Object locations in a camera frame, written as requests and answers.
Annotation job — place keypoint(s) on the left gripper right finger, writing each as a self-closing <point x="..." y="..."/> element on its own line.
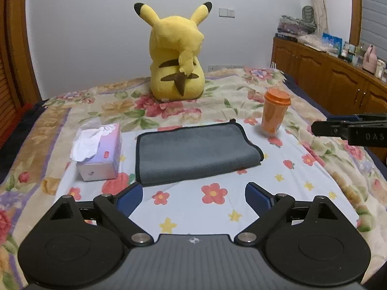
<point x="271" y="210"/>

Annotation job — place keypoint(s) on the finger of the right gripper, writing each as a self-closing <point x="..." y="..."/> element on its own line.
<point x="366" y="130"/>

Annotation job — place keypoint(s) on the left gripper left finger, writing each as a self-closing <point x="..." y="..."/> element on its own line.
<point x="113" y="213"/>

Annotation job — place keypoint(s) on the purple and grey towel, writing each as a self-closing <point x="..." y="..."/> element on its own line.
<point x="194" y="152"/>

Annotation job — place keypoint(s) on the white floral sheet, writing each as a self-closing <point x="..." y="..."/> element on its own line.
<point x="217" y="205"/>

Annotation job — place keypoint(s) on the wooden side cabinet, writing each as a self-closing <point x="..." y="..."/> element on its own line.
<point x="334" y="84"/>

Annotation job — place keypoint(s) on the pink tissue box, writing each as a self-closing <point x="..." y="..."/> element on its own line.
<point x="96" y="150"/>

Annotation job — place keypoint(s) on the pink small bag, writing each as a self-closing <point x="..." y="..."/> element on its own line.
<point x="370" y="59"/>

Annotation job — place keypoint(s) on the blue picture card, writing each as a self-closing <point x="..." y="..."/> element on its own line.
<point x="332" y="44"/>

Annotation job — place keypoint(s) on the orange lidded cup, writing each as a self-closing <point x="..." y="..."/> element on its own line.
<point x="275" y="107"/>

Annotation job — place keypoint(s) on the floral bed blanket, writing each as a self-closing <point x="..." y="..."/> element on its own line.
<point x="36" y="168"/>

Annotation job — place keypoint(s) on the stack of books and clutter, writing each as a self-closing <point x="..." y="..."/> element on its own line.
<point x="290" y="28"/>

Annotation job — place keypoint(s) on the yellow Pikachu plush toy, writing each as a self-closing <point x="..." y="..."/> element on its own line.
<point x="174" y="46"/>

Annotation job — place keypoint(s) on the beige tied curtain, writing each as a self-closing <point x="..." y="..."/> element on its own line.
<point x="321" y="18"/>

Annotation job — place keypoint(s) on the wooden slatted wardrobe door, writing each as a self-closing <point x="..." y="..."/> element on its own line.
<point x="19" y="89"/>

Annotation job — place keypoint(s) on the white wall socket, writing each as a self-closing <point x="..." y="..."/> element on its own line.
<point x="221" y="67"/>

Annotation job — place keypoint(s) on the white wall switch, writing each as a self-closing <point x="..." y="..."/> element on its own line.
<point x="226" y="13"/>

